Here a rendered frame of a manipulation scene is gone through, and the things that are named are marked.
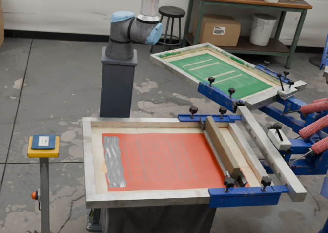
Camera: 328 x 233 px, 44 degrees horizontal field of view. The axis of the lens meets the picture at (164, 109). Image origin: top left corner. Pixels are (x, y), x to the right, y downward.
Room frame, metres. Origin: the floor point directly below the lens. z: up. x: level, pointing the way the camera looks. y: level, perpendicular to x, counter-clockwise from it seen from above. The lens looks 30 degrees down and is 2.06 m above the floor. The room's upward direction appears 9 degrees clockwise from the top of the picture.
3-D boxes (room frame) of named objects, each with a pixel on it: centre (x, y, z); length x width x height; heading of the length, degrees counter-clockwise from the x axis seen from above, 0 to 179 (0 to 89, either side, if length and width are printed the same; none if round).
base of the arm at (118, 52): (2.01, 0.28, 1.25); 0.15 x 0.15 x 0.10
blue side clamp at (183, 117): (1.83, -0.23, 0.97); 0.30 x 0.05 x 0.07; 106
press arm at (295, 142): (1.64, -0.61, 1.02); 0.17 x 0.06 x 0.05; 106
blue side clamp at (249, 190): (1.29, -0.37, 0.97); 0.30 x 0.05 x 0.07; 106
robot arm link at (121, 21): (2.01, 0.27, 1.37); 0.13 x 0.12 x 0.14; 73
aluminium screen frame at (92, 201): (1.49, -0.07, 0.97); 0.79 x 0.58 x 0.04; 106
